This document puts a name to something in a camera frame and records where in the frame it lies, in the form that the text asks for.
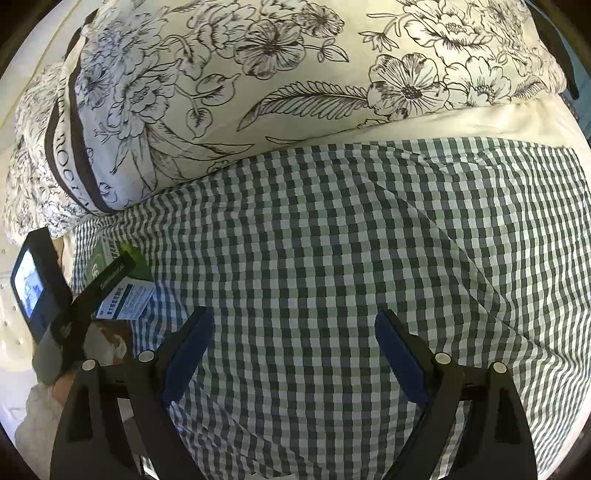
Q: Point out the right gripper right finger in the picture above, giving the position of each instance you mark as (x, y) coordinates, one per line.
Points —
(496, 442)

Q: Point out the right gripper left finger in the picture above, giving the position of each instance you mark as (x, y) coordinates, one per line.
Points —
(117, 413)

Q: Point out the beige tufted headboard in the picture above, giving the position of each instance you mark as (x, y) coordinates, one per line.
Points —
(17, 345)

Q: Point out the green white medicine box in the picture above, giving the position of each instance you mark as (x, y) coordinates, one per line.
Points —
(130, 295)

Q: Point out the green checked cloth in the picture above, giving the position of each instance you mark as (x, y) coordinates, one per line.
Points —
(480, 245)

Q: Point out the floral folded duvet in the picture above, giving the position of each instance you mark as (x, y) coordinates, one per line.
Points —
(151, 94)

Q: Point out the white mattress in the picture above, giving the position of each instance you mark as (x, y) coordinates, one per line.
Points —
(545, 120)

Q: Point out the black garment behind duvet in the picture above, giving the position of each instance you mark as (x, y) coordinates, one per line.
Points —
(553, 41)

